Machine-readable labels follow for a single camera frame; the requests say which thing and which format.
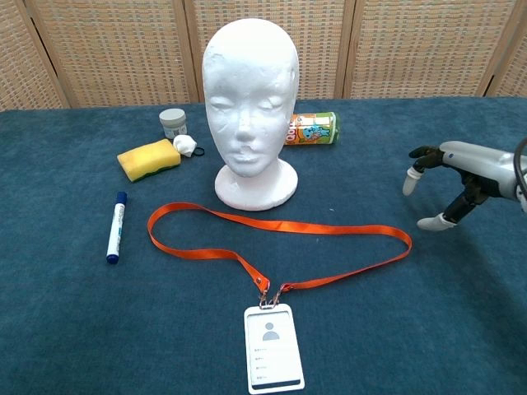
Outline blue carpet table cover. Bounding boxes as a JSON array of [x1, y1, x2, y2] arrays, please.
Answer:
[[0, 96, 527, 395]]

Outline white pompom hair tie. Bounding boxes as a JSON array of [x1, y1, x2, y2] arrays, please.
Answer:
[[172, 134, 206, 159]]

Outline white jar grey lid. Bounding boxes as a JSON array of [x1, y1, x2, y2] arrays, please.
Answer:
[[158, 108, 188, 140]]

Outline blue white marker pen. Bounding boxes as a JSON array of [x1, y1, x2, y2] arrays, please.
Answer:
[[105, 191, 128, 265]]

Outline yellow sponge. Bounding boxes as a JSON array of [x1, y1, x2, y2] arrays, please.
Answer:
[[116, 138, 183, 183]]

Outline white foam mannequin head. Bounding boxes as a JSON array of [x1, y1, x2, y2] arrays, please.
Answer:
[[201, 17, 301, 211]]

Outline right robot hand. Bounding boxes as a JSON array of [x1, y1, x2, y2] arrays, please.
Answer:
[[402, 140, 520, 232]]

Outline white ID badge holder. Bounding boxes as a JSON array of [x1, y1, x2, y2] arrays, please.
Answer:
[[243, 304, 306, 391]]

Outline orange lanyard strap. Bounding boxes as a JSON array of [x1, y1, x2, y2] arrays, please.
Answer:
[[147, 202, 413, 309]]

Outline orange green drink can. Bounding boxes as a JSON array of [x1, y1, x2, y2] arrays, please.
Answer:
[[282, 111, 342, 146]]

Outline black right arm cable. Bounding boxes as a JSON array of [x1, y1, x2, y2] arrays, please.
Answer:
[[514, 137, 527, 194]]

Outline woven rattan folding screen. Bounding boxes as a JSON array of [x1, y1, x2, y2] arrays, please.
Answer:
[[0, 0, 527, 111]]

